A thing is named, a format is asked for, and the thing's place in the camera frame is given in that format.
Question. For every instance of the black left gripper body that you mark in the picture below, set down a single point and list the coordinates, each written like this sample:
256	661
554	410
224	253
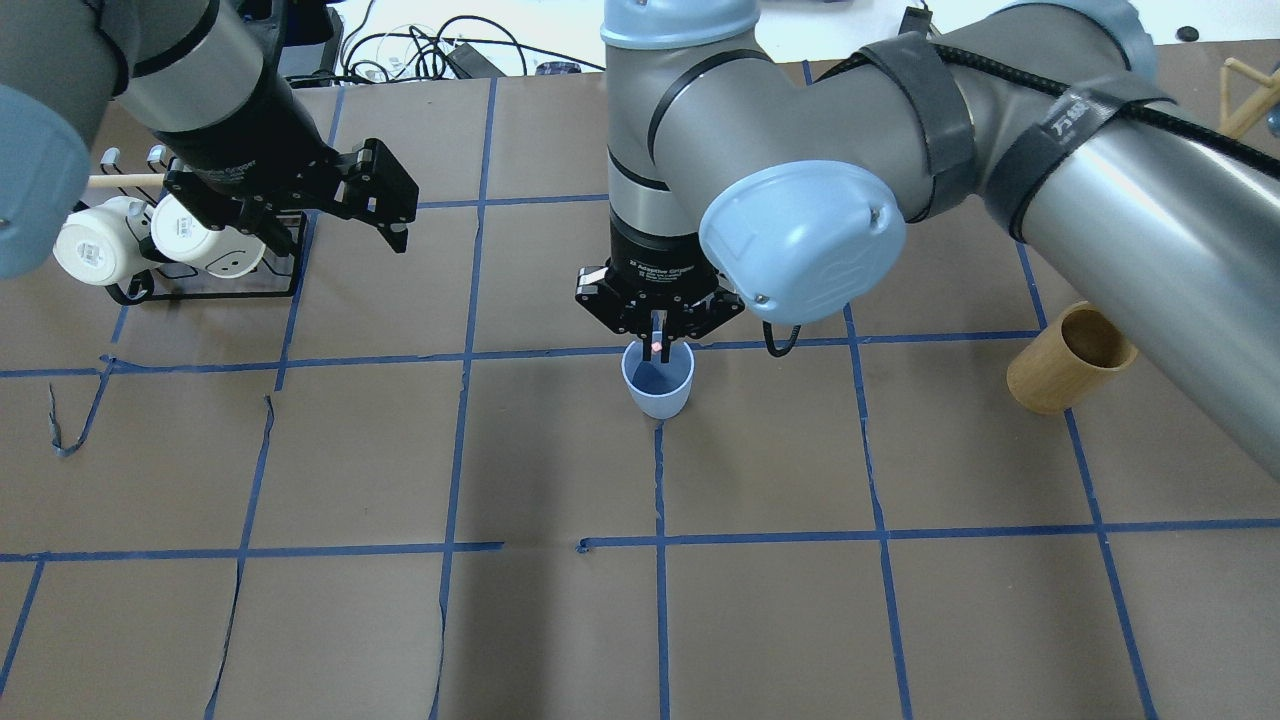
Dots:
248	143

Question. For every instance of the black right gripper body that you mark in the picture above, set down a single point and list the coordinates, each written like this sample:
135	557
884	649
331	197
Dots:
650	262

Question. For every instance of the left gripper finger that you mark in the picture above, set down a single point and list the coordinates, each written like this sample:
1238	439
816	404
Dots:
375	189
261	221

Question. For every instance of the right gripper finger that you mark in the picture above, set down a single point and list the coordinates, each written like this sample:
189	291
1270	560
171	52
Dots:
658	329

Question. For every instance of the light blue plastic cup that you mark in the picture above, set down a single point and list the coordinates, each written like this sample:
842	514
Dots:
661	390

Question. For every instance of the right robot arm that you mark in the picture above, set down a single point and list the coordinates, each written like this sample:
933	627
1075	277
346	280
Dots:
733	189

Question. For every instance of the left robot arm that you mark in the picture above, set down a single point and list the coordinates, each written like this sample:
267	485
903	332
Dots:
192	73

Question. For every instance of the wooden dowel rod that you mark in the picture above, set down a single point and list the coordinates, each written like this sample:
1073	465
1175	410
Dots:
140	180

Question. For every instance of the bamboo cylinder holder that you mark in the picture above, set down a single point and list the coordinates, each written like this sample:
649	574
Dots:
1076	354

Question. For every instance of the black wire mug rack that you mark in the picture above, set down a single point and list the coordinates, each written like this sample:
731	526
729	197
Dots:
272	278

